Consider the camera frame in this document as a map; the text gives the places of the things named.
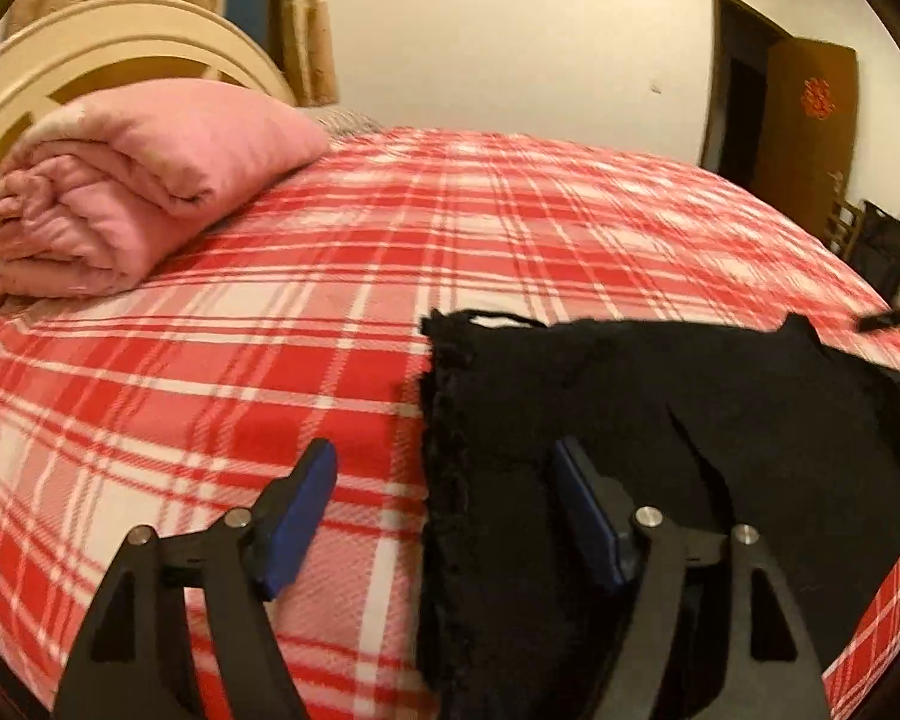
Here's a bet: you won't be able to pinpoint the black bag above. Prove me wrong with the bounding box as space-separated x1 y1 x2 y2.
848 200 900 304

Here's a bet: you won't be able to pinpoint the pink folded blanket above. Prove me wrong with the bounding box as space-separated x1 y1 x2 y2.
0 78 329 299

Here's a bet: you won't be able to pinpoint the brown wooden door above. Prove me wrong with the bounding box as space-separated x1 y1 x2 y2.
751 37 859 239

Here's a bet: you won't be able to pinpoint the wooden chair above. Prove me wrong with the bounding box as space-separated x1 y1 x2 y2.
824 171 865 262

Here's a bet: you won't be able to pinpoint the striped pillow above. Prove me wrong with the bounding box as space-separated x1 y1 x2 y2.
301 104 383 140

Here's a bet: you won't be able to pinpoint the red plaid bed sheet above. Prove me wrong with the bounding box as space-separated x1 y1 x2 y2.
0 128 900 718

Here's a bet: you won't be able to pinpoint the cream wooden headboard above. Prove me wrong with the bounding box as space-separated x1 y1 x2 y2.
0 0 297 164

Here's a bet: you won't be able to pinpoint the black pants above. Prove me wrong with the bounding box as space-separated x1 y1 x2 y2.
418 310 900 718

